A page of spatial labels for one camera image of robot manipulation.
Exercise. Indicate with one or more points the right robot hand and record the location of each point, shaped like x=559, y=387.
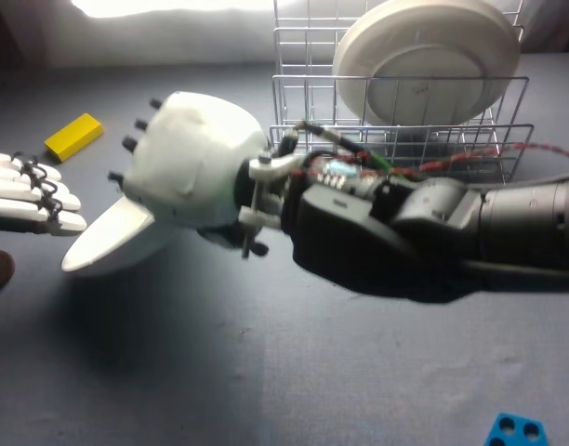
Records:
x=196, y=153

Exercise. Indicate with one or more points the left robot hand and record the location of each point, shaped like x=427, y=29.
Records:
x=24, y=195

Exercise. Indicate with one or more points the white bowl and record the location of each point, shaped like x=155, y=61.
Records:
x=98, y=246

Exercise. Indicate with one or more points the plain cream white plate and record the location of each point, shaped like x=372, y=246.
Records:
x=428, y=28

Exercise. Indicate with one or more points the yellow rectangular block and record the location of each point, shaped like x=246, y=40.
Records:
x=73, y=137

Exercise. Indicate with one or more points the white backdrop sheet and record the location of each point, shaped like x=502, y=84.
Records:
x=173, y=42

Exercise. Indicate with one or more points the grey table cloth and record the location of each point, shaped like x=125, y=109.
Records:
x=312, y=371

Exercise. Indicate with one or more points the blue pentagon block with holes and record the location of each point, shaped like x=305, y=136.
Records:
x=517, y=441

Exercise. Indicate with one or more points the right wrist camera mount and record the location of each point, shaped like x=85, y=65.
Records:
x=275, y=166

